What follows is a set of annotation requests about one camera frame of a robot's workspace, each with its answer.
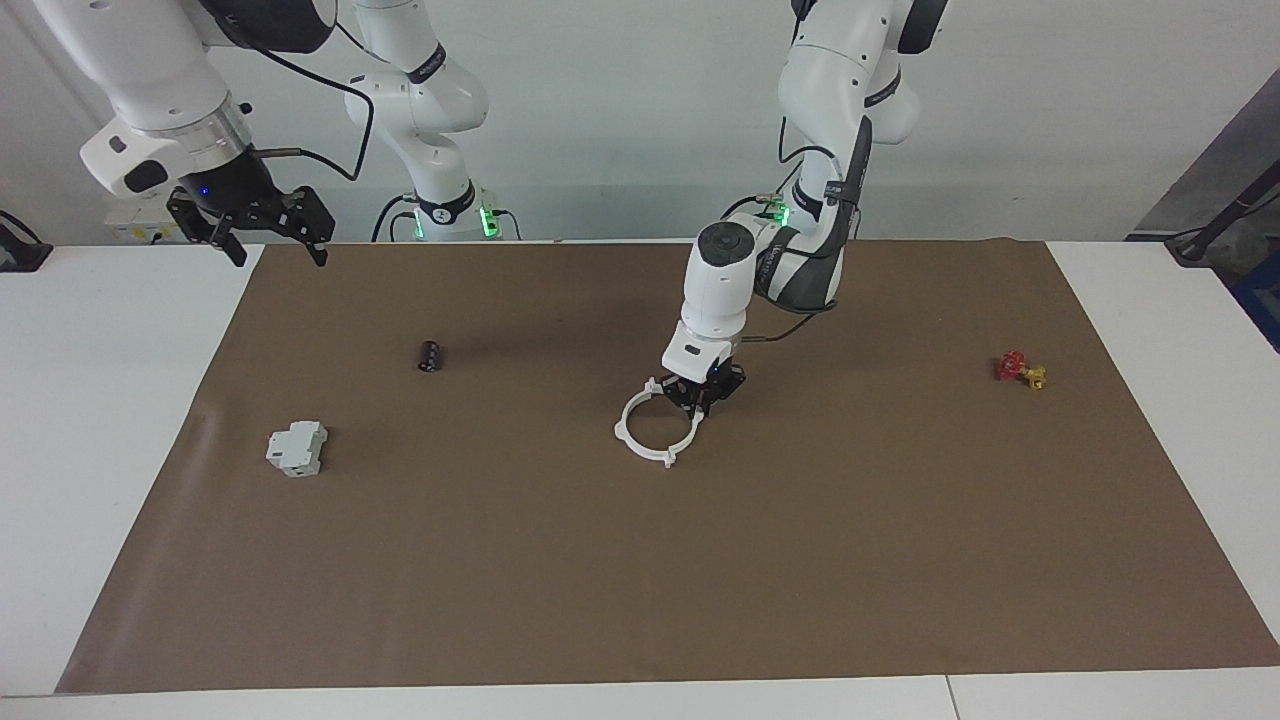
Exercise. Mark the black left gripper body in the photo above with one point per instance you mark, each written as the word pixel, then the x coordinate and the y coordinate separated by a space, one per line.
pixel 718 376

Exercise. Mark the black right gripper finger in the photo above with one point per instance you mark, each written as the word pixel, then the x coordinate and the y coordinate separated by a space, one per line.
pixel 200 220
pixel 310 215

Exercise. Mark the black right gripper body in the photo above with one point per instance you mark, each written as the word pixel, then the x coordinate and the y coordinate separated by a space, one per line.
pixel 225 192

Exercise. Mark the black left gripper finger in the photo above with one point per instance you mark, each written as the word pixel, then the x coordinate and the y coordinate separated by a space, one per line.
pixel 688 392
pixel 722 396

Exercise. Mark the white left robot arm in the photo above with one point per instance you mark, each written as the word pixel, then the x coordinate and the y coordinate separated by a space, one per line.
pixel 835 90

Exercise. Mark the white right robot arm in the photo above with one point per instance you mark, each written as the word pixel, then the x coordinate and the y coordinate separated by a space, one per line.
pixel 130 70

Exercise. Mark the white box with yellow label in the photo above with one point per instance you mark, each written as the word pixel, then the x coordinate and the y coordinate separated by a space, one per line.
pixel 130 232

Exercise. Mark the brown paper mat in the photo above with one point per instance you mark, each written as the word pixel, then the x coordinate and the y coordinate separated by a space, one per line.
pixel 640 560

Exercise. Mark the small black stand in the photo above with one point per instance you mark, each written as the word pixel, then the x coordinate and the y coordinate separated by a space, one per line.
pixel 20 250

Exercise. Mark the black cylindrical capacitor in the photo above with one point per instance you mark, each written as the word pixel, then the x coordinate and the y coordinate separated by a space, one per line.
pixel 431 356

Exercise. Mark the white circuit breaker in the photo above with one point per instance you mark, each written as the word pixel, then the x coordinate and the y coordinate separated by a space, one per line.
pixel 297 448

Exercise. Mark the red and yellow valve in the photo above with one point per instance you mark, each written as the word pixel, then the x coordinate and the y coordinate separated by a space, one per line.
pixel 1012 366

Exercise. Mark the long black stand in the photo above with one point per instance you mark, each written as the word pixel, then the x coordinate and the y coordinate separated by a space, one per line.
pixel 1215 228

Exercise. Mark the blue frame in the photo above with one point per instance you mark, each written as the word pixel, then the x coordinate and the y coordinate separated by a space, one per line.
pixel 1262 295

